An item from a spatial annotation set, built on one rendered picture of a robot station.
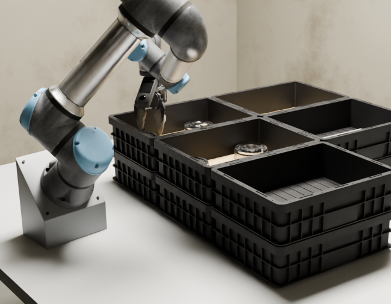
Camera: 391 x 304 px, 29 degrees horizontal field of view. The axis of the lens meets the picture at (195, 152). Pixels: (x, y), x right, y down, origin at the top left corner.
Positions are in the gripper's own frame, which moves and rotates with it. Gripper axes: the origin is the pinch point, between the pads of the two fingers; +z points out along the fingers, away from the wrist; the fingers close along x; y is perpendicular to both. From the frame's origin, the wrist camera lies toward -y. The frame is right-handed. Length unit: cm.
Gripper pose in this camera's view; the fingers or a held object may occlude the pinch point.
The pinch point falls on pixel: (150, 131)
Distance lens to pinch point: 245.9
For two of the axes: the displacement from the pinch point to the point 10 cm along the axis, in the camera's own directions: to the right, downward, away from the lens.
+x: -9.6, -0.8, 2.8
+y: 2.9, -3.2, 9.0
